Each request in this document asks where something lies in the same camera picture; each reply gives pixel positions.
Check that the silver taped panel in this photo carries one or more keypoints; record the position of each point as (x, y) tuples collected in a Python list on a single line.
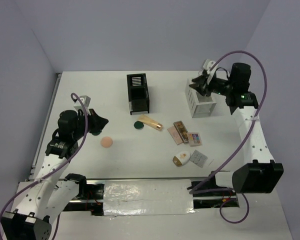
[(147, 197)]

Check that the colourful eyeshadow palette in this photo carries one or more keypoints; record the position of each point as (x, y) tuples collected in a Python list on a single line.
[(194, 139)]

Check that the black slotted organizer box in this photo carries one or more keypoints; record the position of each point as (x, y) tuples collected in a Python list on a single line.
[(138, 93)]

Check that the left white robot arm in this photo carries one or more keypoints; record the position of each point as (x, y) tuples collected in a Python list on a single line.
[(48, 195)]

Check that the white gold egg bottle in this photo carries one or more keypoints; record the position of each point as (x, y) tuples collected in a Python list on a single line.
[(181, 158)]

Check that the white slotted organizer box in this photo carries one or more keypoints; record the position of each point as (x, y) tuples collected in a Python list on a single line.
[(199, 106)]

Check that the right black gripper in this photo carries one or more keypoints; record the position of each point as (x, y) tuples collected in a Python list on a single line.
[(202, 80)]

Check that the pink palette case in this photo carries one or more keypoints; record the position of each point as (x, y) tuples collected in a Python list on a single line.
[(175, 135)]

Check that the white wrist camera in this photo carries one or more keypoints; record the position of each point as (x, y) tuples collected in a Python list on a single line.
[(85, 101), (209, 66)]

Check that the dark green powder puff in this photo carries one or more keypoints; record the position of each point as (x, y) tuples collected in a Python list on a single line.
[(138, 125)]

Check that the peach round makeup sponge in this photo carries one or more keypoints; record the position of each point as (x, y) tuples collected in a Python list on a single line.
[(106, 142)]

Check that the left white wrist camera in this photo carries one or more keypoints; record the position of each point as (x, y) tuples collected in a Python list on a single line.
[(85, 101)]

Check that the grey glitter palette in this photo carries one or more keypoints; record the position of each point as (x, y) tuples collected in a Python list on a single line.
[(198, 158)]

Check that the brown eyeshadow palette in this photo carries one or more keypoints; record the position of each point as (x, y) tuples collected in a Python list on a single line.
[(182, 131)]

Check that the dark green strapped puff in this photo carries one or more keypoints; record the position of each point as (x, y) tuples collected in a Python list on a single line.
[(96, 133)]

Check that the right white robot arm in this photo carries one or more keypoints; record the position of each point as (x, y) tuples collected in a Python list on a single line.
[(259, 173)]

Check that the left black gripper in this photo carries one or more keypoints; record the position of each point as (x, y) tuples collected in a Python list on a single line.
[(98, 122)]

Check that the beige gold cosmetic tube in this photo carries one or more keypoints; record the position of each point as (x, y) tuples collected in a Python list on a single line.
[(150, 122)]

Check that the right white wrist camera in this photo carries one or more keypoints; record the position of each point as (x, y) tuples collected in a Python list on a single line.
[(209, 66)]

